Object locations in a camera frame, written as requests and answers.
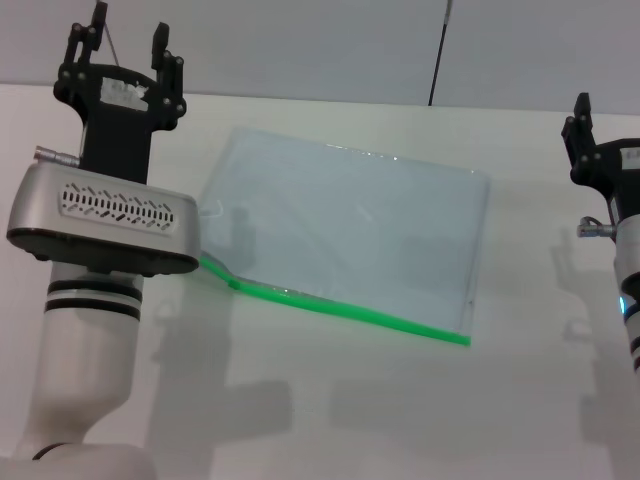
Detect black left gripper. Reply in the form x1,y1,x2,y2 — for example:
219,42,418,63
54,1,189,186

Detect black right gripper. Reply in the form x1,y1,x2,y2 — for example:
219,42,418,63
561,91,640,224

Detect clear green-zip document bag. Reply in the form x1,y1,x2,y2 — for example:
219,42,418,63
198,127,494,347

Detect grey right arm cable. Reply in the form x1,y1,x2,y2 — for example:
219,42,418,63
576,214,617,239

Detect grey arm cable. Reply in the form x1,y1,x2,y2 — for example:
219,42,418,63
33,145,82,167
576,214,617,239

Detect grey left arm cable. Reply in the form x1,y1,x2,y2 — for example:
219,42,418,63
33,145,82,167

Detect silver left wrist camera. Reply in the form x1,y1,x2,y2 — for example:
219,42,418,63
5,163,204,277

